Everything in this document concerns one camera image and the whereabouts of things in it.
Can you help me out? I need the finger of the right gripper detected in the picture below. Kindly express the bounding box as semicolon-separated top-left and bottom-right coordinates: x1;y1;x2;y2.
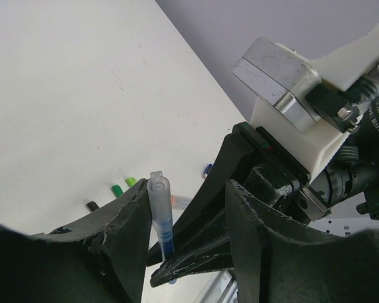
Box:
150;235;234;287

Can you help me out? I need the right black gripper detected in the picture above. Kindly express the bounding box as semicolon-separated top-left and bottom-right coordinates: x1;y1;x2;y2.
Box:
147;122;331;266

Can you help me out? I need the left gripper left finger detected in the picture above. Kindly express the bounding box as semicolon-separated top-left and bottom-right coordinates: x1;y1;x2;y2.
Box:
0;179;152;302

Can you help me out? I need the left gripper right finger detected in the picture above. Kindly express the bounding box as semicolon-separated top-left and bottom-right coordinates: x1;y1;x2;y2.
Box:
225;180;379;302

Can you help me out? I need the orange tip marker clear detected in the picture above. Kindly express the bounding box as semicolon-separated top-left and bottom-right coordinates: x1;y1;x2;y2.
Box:
171;195;191;210

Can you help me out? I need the clear pen cap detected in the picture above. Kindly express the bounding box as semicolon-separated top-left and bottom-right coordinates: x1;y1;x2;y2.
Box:
147;171;172;240

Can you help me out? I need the black pen cap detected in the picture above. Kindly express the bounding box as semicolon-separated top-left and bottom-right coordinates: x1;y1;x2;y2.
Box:
86;201;99;212

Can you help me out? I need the light green pen cap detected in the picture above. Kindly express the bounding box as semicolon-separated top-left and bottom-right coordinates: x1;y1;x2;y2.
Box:
124;177;137;187

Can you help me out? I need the dark blue barrel pen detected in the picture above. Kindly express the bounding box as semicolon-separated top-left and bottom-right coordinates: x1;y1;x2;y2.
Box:
154;220;174;262

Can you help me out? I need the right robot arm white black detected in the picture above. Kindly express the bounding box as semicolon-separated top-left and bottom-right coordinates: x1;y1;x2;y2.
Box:
148;96;379;287

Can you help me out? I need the blue pen cap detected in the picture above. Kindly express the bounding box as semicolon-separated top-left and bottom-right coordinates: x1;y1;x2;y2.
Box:
202;163;213;179

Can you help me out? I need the aluminium mounting rail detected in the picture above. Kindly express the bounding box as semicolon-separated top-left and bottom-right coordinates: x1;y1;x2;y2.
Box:
195;271;238;303

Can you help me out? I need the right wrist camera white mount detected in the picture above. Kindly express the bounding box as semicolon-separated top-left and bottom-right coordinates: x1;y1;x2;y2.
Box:
232;25;379;179

